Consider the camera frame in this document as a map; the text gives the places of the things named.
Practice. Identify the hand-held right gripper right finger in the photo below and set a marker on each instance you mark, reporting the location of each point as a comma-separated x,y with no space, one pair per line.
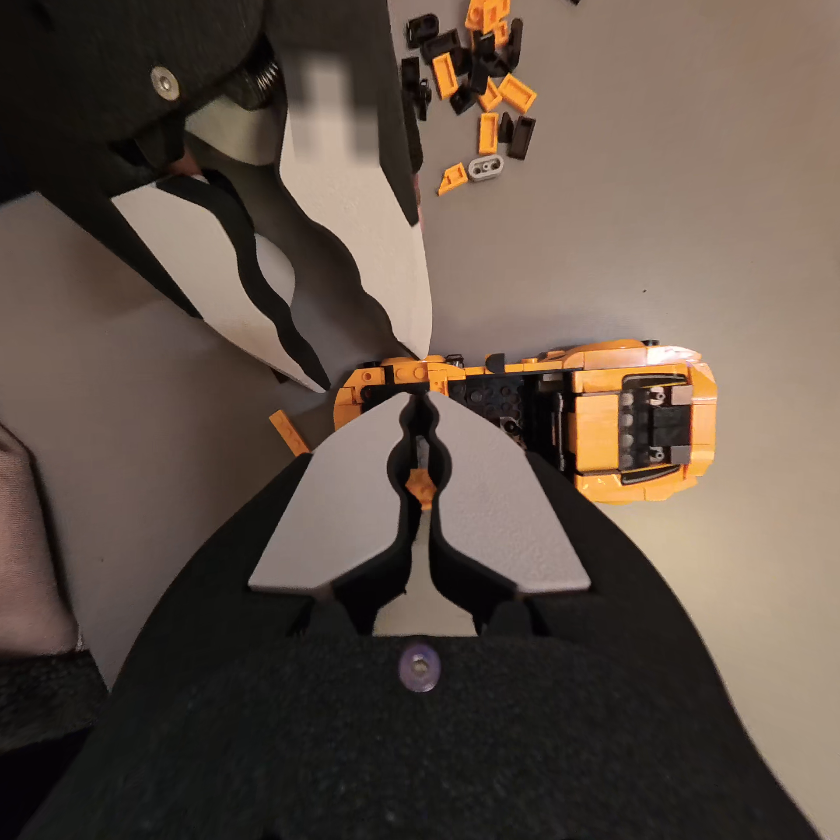
505,518

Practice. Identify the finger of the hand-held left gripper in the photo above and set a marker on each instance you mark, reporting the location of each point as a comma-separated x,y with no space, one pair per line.
190,249
387,262

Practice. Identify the pile of loose lego pieces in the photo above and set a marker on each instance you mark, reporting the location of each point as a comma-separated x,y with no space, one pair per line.
485,85

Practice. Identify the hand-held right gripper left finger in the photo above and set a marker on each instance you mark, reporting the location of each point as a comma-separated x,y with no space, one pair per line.
328,518

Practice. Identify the orange lego car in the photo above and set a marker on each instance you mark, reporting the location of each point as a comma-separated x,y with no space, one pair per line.
597,394

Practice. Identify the person's black clothing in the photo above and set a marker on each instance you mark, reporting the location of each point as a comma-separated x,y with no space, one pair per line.
26,787

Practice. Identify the orange lego plate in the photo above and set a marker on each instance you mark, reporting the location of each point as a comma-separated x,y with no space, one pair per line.
289,433

